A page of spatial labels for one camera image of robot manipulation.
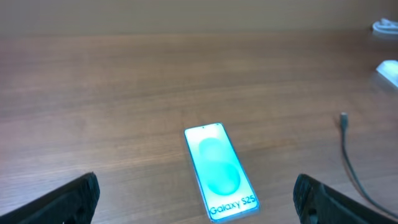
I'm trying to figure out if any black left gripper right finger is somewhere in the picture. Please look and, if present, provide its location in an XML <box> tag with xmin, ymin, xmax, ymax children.
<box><xmin>293</xmin><ymin>174</ymin><xmax>397</xmax><ymax>224</ymax></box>

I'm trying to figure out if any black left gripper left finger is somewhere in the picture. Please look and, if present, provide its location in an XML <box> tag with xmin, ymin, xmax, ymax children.
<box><xmin>1</xmin><ymin>172</ymin><xmax>100</xmax><ymax>224</ymax></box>

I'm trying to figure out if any Galaxy smartphone with cyan screen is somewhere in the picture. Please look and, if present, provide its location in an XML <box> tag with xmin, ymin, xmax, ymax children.
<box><xmin>184</xmin><ymin>123</ymin><xmax>260</xmax><ymax>223</ymax></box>

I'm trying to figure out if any black USB charging cable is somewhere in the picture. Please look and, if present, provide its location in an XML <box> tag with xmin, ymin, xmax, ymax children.
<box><xmin>339</xmin><ymin>112</ymin><xmax>398</xmax><ymax>220</ymax></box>

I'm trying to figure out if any white power strip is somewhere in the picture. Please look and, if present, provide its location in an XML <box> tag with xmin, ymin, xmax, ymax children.
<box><xmin>376</xmin><ymin>60</ymin><xmax>397</xmax><ymax>89</ymax></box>

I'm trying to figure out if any white power strip cable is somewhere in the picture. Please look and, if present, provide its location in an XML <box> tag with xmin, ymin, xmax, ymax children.
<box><xmin>371</xmin><ymin>17</ymin><xmax>398</xmax><ymax>35</ymax></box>

